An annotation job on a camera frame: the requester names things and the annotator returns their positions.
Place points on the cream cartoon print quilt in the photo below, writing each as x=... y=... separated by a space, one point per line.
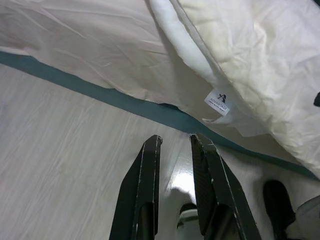
x=262 y=62

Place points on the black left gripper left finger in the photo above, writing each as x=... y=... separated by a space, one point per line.
x=140 y=190

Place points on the mattress with beige sheet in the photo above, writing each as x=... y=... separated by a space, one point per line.
x=87 y=45

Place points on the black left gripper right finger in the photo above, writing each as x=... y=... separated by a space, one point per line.
x=212 y=190

